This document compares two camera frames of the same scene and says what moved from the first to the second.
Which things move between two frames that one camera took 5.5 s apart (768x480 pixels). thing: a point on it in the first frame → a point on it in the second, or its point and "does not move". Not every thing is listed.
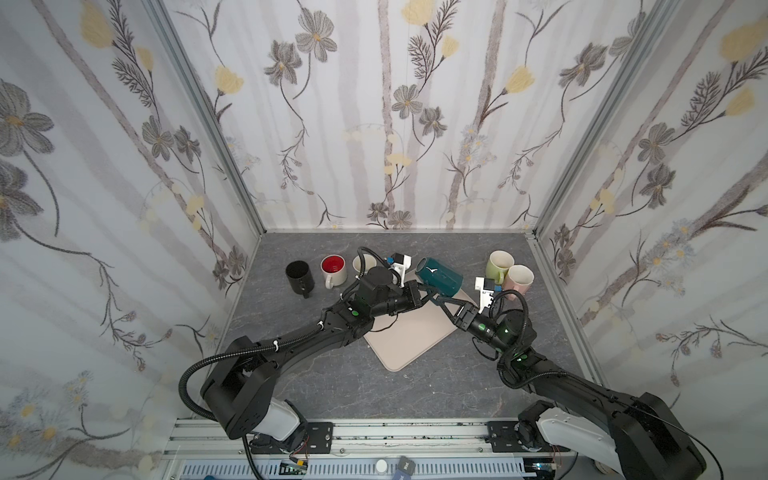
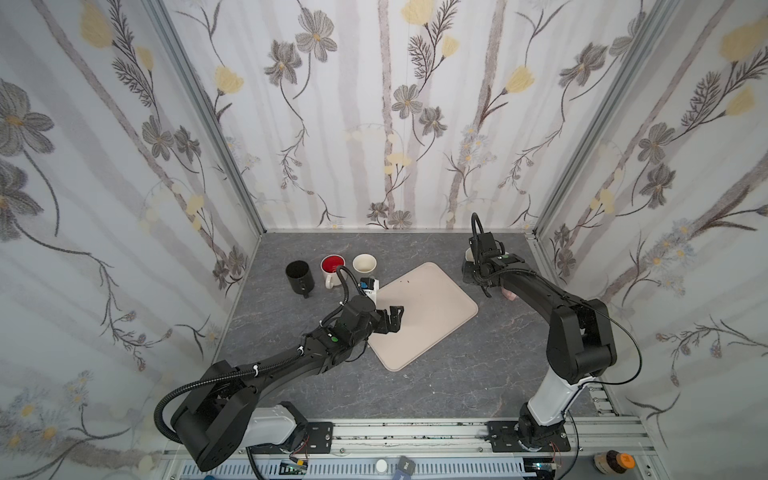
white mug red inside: x=334 y=267 does not move
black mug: x=300 y=278 does not move
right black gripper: x=455 y=313 → x=486 y=260
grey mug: x=369 y=262 does not move
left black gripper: x=413 y=295 → x=384 y=318
